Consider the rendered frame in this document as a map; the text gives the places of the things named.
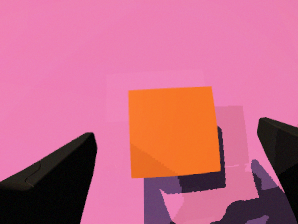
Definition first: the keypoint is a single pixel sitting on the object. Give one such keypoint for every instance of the orange block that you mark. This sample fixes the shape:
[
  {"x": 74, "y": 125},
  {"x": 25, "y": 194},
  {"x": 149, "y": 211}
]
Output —
[{"x": 173, "y": 132}]

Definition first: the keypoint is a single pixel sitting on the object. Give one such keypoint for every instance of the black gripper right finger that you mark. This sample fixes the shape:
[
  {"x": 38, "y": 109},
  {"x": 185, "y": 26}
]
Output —
[{"x": 280, "y": 141}]

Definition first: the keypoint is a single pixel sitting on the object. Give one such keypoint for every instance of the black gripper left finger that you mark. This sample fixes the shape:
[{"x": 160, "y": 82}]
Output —
[{"x": 53, "y": 190}]

